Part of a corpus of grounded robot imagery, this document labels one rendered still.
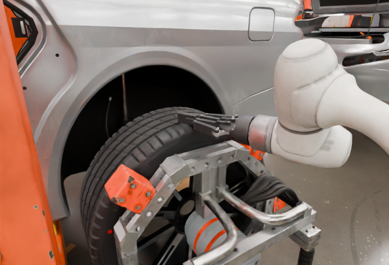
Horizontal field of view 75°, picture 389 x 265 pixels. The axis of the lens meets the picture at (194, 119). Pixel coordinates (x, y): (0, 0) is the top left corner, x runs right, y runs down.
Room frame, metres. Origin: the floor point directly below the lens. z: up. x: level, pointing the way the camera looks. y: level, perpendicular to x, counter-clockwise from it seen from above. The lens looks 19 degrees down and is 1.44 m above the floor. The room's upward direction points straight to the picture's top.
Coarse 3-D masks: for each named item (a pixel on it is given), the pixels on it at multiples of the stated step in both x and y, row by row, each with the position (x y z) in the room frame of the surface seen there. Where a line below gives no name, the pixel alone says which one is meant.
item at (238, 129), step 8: (224, 120) 0.66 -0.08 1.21; (240, 120) 0.60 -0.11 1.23; (248, 120) 0.59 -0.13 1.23; (224, 128) 0.61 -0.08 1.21; (232, 128) 0.60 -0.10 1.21; (240, 128) 0.58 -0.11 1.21; (248, 128) 0.58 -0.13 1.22; (232, 136) 0.59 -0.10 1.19; (240, 136) 0.58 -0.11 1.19; (248, 136) 0.57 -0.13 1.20; (248, 144) 0.58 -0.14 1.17
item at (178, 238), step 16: (192, 176) 0.71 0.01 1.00; (240, 176) 0.85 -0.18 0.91; (176, 192) 0.68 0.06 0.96; (192, 192) 0.71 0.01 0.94; (240, 192) 0.86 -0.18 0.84; (160, 208) 0.66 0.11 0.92; (176, 208) 0.68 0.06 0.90; (224, 208) 0.89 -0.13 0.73; (176, 224) 0.72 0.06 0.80; (240, 224) 0.80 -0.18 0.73; (144, 240) 0.63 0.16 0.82; (160, 240) 0.83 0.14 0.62; (176, 240) 0.67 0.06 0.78; (144, 256) 0.71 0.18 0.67; (160, 256) 0.65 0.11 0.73; (176, 256) 0.76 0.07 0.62; (192, 256) 0.76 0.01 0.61
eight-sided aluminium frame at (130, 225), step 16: (224, 144) 0.70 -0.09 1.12; (176, 160) 0.59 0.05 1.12; (192, 160) 0.59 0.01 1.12; (208, 160) 0.61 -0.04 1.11; (224, 160) 0.64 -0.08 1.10; (240, 160) 0.67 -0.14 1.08; (256, 160) 0.71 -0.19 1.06; (160, 176) 0.58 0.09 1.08; (176, 176) 0.56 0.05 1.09; (256, 176) 0.77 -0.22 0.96; (160, 192) 0.54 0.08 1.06; (256, 208) 0.78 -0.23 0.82; (272, 208) 0.76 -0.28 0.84; (128, 224) 0.51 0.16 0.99; (144, 224) 0.51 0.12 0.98; (256, 224) 0.77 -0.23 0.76; (128, 240) 0.49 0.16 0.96; (128, 256) 0.49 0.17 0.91
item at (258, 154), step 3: (240, 144) 0.73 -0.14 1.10; (243, 144) 0.72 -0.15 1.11; (246, 147) 0.71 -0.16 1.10; (249, 147) 0.70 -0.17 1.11; (252, 150) 0.69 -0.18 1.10; (255, 150) 0.70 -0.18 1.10; (258, 150) 0.71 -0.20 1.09; (249, 153) 0.69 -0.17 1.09; (252, 153) 0.69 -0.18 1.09; (255, 153) 0.70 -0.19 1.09; (258, 153) 0.71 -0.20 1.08; (261, 153) 0.71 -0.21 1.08; (264, 153) 0.72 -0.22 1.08; (255, 156) 0.70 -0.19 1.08; (258, 156) 0.71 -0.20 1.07; (261, 156) 0.71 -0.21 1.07; (258, 159) 0.71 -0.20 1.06; (261, 159) 0.72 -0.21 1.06
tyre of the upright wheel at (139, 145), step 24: (144, 120) 0.78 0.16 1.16; (168, 120) 0.75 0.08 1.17; (120, 144) 0.70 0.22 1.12; (144, 144) 0.64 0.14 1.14; (168, 144) 0.64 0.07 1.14; (192, 144) 0.68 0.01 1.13; (96, 168) 0.68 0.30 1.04; (144, 168) 0.60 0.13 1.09; (96, 192) 0.61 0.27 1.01; (96, 216) 0.55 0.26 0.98; (96, 240) 0.53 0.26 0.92; (96, 264) 0.53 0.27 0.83
